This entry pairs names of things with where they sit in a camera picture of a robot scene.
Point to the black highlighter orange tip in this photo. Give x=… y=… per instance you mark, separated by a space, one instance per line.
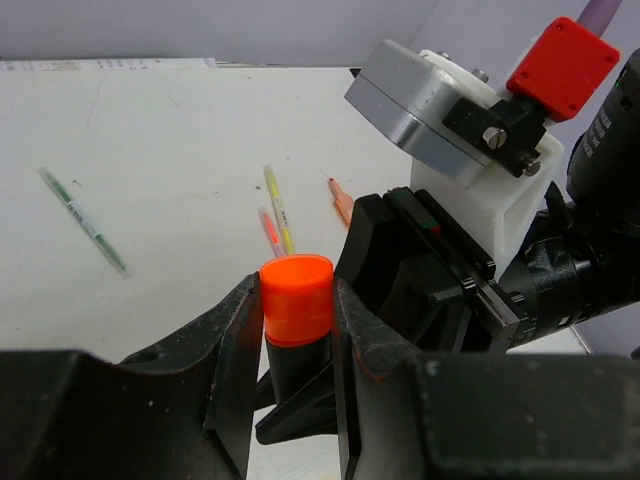
x=293 y=366

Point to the orange clear highlighter pen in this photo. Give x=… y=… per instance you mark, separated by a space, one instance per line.
x=271 y=233

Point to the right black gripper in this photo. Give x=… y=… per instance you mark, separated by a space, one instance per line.
x=416 y=269

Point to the yellow clear highlighter pen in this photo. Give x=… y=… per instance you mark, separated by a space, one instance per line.
x=279 y=210

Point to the green clear pen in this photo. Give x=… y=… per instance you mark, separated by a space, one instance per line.
x=87 y=225

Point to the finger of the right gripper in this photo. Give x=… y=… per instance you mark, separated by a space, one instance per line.
x=310 y=411

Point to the orange highlighter cap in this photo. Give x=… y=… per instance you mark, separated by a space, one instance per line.
x=297 y=299

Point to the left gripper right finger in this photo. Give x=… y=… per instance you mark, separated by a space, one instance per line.
x=403 y=413

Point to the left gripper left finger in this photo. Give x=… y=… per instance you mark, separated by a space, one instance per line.
x=181 y=408

